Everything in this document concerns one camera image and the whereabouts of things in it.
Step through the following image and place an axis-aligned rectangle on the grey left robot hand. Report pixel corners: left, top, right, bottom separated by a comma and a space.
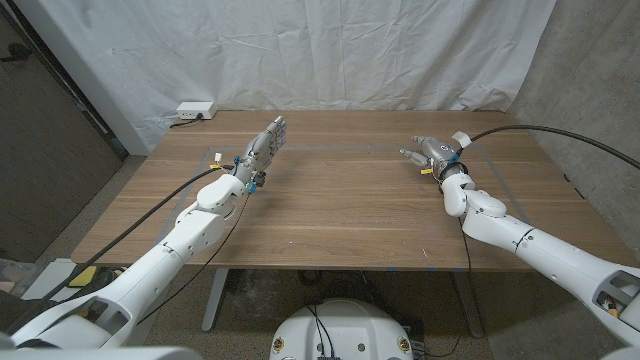
232, 115, 289, 187

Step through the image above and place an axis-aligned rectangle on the grey metal table leg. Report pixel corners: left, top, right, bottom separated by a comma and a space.
200, 268, 230, 333
452, 271, 485, 340

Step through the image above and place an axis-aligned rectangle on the black shoe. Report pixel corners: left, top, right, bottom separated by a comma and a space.
94, 268, 126, 286

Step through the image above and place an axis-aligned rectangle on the thin blue torso cable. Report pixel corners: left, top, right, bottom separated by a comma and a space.
314, 309, 336, 359

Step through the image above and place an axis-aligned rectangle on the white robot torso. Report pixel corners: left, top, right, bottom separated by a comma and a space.
268, 298, 415, 360

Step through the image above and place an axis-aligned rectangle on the yellow foot pedal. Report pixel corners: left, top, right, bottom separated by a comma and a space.
67, 264, 99, 289

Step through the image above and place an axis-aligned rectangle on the white flat floor panel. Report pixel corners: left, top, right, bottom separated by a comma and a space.
22, 258, 76, 301

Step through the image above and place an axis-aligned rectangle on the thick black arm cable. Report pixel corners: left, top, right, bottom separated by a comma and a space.
0, 167, 235, 334
457, 124, 640, 171

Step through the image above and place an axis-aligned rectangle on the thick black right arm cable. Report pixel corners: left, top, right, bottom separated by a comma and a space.
457, 124, 640, 171

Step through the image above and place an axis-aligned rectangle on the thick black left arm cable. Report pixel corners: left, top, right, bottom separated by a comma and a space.
0, 167, 235, 334

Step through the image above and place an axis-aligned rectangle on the black door handle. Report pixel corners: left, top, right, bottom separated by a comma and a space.
0, 42, 32, 64

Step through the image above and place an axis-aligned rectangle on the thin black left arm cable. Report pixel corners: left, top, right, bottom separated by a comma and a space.
137, 192, 254, 326

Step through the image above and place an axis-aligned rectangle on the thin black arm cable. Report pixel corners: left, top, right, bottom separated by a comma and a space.
457, 217, 475, 274
137, 192, 254, 326

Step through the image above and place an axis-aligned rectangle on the black cable bundle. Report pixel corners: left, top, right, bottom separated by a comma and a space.
299, 269, 381, 301

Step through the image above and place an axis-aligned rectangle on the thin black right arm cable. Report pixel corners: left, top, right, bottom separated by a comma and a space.
457, 217, 475, 274

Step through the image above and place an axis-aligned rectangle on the dark wooden door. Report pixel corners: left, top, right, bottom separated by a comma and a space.
0, 9, 126, 264

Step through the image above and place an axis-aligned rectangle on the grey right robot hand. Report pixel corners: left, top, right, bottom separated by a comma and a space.
398, 134, 469, 181

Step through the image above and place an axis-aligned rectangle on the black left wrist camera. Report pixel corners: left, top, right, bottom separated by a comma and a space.
248, 170, 267, 195

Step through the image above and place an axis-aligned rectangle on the white cloth backdrop sheet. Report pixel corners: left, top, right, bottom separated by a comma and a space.
12, 0, 558, 156

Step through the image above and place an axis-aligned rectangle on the clear plastic bin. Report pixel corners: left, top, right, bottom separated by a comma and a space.
0, 258, 39, 296

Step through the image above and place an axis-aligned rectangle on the black power strip cable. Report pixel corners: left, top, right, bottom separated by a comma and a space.
168, 115, 204, 130

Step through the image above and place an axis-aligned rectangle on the white power strip box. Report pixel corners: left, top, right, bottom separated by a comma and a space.
176, 101, 218, 121

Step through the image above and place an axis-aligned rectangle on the white robot shoulder housing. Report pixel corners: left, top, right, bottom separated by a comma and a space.
0, 346, 204, 360

